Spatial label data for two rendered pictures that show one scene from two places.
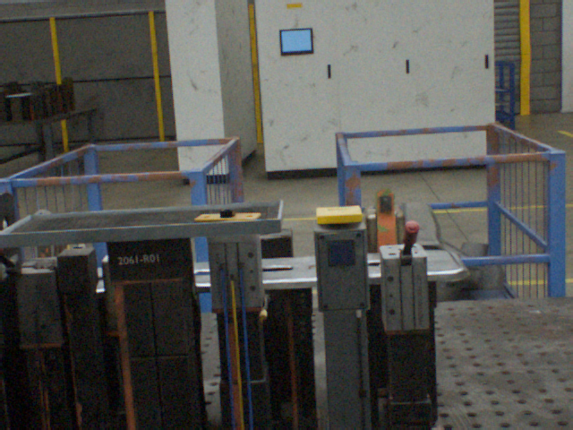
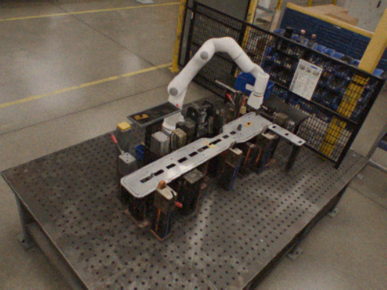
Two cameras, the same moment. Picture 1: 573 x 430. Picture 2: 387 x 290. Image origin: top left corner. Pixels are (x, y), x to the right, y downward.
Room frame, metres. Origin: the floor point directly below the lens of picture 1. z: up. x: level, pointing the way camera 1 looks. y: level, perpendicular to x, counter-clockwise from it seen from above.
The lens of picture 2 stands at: (2.54, -1.22, 2.38)
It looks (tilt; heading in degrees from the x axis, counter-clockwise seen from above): 36 degrees down; 124
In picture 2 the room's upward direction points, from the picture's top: 11 degrees clockwise
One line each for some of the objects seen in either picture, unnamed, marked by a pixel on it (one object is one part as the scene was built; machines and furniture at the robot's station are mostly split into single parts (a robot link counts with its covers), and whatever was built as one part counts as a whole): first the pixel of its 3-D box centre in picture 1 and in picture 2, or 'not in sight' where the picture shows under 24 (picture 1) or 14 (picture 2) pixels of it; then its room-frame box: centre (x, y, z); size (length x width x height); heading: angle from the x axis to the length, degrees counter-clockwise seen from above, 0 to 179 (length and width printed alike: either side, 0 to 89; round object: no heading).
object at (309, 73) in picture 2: not in sight; (305, 79); (1.67, 1.42, 1.30); 0.23 x 0.02 x 0.31; 178
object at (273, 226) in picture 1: (147, 223); (155, 113); (1.19, 0.19, 1.16); 0.37 x 0.14 x 0.02; 88
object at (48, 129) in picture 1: (42, 124); not in sight; (11.56, 3.03, 0.58); 1.97 x 0.90 x 1.16; 176
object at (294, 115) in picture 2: not in sight; (259, 97); (1.37, 1.31, 1.02); 0.90 x 0.22 x 0.03; 178
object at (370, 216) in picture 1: (385, 299); (164, 213); (1.70, -0.19, 0.88); 0.15 x 0.11 x 0.36; 178
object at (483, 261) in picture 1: (435, 247); not in sight; (3.82, -0.65, 0.47); 1.20 x 0.80 x 0.95; 178
